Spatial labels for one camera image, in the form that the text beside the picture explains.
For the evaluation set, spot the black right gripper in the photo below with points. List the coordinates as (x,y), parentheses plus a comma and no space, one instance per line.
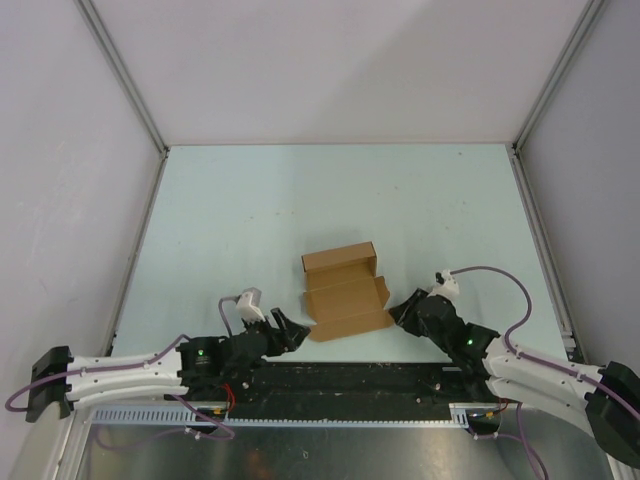
(404,315)

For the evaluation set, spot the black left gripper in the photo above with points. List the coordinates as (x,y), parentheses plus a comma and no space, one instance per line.
(288,337)

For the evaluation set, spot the brown cardboard box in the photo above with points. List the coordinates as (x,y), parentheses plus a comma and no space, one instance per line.
(344,295)

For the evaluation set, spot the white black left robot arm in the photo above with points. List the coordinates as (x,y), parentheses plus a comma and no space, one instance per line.
(194,366)

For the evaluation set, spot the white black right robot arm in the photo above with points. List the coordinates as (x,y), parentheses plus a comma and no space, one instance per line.
(601,401)

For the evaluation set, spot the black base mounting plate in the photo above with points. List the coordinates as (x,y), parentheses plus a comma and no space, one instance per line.
(439,381)

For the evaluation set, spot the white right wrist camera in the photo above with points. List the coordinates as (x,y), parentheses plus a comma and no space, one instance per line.
(445,285)

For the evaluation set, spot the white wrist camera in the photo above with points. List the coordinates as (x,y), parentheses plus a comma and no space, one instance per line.
(247,306)
(445,285)

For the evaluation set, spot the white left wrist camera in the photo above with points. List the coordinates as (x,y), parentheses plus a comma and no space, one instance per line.
(247,306)

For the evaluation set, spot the grey slotted cable duct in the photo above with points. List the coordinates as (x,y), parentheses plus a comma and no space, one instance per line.
(174,415)

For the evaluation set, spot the left aluminium frame post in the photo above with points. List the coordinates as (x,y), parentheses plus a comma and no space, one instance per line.
(114,59)

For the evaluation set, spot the aluminium frame post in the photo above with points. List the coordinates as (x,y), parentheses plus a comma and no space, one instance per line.
(114,59)
(576,41)

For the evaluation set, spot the right aluminium frame post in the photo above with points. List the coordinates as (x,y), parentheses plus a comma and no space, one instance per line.
(576,41)

